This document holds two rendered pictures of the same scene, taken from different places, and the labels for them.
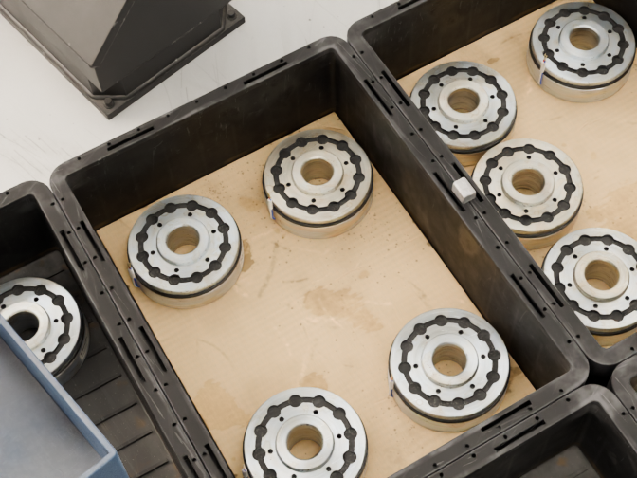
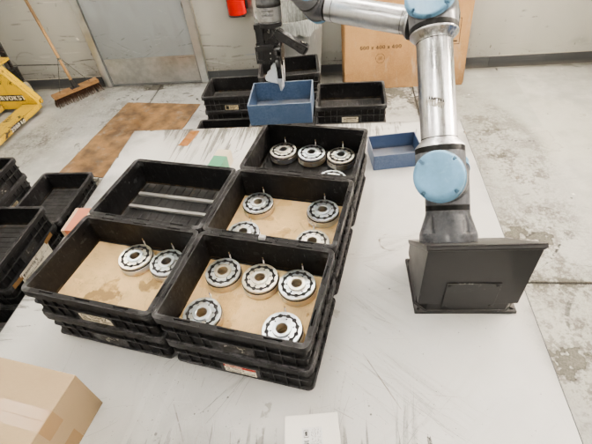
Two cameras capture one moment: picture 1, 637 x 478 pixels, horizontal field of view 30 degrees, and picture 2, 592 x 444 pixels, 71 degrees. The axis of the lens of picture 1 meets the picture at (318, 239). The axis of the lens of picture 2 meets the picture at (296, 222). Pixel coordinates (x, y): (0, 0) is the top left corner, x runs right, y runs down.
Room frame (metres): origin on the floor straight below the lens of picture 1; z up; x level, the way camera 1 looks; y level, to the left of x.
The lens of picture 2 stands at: (1.17, -0.60, 1.75)
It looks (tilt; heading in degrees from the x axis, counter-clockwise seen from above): 44 degrees down; 137
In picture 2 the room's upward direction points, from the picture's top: 7 degrees counter-clockwise
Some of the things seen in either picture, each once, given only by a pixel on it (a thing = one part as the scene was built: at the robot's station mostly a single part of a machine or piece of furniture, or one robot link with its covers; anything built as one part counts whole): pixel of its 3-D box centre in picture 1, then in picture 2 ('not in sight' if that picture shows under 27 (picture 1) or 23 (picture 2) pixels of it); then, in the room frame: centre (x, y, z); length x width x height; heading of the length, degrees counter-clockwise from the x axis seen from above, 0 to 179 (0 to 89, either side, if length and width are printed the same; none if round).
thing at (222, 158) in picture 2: not in sight; (215, 171); (-0.09, 0.14, 0.73); 0.24 x 0.06 x 0.06; 118
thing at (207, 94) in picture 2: not in sight; (238, 107); (-1.05, 1.03, 0.31); 0.40 x 0.30 x 0.34; 37
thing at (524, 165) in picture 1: (527, 182); (259, 277); (0.56, -0.19, 0.86); 0.05 x 0.05 x 0.01
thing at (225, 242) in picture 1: (183, 243); (322, 210); (0.52, 0.12, 0.86); 0.10 x 0.10 x 0.01
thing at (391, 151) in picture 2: not in sight; (394, 150); (0.44, 0.68, 0.74); 0.20 x 0.15 x 0.07; 45
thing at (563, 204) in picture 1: (527, 185); (260, 277); (0.56, -0.19, 0.86); 0.10 x 0.10 x 0.01
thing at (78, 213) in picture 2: not in sight; (92, 225); (-0.20, -0.36, 0.74); 0.16 x 0.12 x 0.07; 38
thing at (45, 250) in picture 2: not in sight; (41, 268); (-0.58, -0.57, 0.41); 0.31 x 0.02 x 0.16; 127
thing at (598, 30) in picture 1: (583, 40); (281, 329); (0.72, -0.27, 0.86); 0.05 x 0.05 x 0.01
